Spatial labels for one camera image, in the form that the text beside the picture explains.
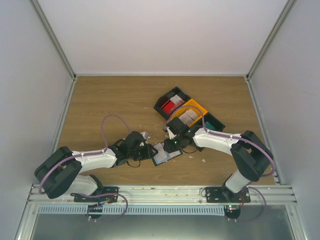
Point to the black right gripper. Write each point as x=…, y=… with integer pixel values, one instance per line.
x=170, y=148

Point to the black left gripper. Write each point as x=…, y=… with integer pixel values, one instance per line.
x=148, y=153

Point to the white pink VIP card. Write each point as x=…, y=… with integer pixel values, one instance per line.
x=161, y=152

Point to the black leather card holder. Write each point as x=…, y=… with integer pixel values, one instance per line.
x=157, y=161

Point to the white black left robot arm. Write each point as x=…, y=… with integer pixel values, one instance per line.
x=62, y=172

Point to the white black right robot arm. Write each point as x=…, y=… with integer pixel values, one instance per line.
x=252, y=158

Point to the teal card stack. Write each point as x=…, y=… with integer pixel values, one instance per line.
x=209, y=126

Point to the black right card bin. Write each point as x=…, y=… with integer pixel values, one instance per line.
x=208, y=117

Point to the black card bin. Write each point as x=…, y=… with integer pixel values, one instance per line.
x=165, y=97
x=208, y=117

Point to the yellow middle card bin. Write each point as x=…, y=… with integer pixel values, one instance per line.
x=190, y=103

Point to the red white card stack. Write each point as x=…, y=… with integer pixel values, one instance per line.
x=172, y=103

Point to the black left card bin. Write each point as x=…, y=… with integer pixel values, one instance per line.
x=165, y=97

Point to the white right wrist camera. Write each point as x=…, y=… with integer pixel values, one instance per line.
x=171, y=135

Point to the aluminium mounting rail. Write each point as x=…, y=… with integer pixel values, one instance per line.
x=177, y=195

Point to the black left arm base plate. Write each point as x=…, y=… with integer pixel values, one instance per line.
x=98, y=196

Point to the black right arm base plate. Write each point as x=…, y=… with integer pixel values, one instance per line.
x=214, y=194

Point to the grey slotted cable duct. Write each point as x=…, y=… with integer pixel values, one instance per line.
x=197, y=210

